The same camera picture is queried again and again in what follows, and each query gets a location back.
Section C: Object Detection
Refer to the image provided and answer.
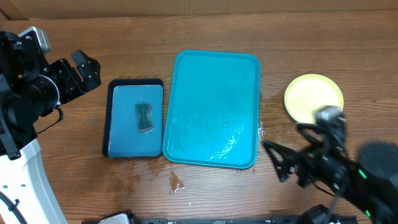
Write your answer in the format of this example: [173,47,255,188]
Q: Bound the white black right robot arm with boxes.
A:
[262,121,397,223]

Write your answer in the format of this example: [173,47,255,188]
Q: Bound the yellow plate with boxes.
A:
[284,74,344,124]

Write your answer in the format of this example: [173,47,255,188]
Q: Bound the teal serving tray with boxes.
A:
[162,50,261,169]

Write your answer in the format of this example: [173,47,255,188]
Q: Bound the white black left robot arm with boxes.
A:
[1,27,101,223]

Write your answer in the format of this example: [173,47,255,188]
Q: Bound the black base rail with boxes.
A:
[81,210,358,224]

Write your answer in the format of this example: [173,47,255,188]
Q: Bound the green and orange sponge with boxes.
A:
[136,103,154,133]

